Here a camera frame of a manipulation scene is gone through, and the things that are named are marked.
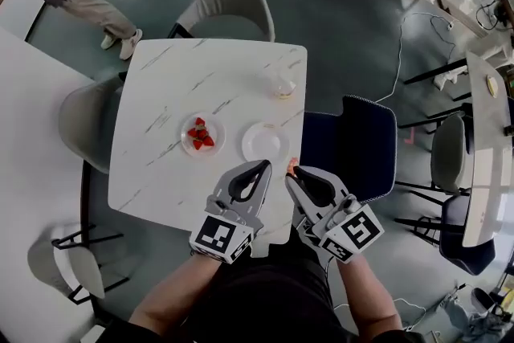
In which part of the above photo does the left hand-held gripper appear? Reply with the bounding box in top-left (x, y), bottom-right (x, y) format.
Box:
top-left (189, 159), bottom-right (274, 265)

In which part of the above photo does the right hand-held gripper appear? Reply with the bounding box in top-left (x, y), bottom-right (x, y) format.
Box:
top-left (284, 165), bottom-right (386, 264)

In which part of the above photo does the white plate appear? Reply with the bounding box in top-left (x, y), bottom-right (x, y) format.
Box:
top-left (241, 121), bottom-right (291, 163)

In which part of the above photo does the person's right forearm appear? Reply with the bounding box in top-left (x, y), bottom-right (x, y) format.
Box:
top-left (335, 252), bottom-right (403, 343)

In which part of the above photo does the person's left forearm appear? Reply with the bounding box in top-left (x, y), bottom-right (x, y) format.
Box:
top-left (128, 252), bottom-right (222, 337)

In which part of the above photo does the navy fabric chair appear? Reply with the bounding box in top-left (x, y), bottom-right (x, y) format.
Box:
top-left (300, 94), bottom-right (399, 203)

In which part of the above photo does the clear plastic dish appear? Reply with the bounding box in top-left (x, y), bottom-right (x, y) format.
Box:
top-left (180, 112), bottom-right (226, 157)

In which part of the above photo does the clear glass jar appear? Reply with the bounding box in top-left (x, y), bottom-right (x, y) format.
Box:
top-left (269, 66), bottom-right (298, 100)

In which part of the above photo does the person's black clothing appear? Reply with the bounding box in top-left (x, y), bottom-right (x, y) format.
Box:
top-left (102, 227), bottom-right (422, 343)

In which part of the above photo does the grey shell chair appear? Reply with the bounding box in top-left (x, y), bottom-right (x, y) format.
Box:
top-left (59, 71), bottom-right (128, 174)
top-left (395, 112), bottom-right (475, 197)
top-left (27, 223), bottom-right (130, 305)
top-left (167, 0), bottom-right (276, 43)

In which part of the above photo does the navy shell chair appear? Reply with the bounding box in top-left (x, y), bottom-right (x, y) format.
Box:
top-left (394, 192), bottom-right (497, 277)

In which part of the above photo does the grey narrow table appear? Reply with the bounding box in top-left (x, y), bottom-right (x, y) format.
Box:
top-left (461, 51), bottom-right (514, 248)

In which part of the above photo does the large white table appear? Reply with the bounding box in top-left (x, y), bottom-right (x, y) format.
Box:
top-left (0, 27), bottom-right (96, 343)

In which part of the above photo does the thin white cable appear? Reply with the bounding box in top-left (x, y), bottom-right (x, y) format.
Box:
top-left (332, 296), bottom-right (427, 333)

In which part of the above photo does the long white floor cable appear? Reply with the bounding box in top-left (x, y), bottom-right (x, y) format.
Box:
top-left (374, 11), bottom-right (455, 104)

